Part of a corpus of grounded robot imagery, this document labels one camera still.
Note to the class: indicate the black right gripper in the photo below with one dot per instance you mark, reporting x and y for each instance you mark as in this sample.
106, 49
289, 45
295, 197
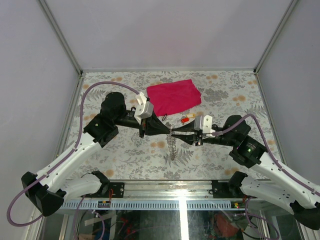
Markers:
190, 139

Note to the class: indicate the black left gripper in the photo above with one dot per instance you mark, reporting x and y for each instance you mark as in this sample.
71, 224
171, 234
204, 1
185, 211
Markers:
154, 126

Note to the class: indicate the red tag key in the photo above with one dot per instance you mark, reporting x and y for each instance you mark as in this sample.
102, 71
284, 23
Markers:
184, 120

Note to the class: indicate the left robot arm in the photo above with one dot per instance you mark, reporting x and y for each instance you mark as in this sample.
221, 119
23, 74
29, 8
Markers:
50, 187

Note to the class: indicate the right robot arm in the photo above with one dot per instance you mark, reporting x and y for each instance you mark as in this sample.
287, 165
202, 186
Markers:
289, 191

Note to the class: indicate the pink cloth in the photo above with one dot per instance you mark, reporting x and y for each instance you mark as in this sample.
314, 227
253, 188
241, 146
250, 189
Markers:
174, 97

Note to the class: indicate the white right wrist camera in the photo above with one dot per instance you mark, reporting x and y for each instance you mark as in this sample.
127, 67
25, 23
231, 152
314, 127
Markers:
204, 123

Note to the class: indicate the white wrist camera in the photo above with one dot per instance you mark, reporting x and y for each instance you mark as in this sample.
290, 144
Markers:
204, 123
144, 108

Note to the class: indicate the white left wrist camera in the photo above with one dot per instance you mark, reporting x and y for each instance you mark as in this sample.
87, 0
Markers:
144, 108

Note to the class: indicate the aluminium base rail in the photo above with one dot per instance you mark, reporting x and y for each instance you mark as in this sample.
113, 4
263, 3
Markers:
162, 195

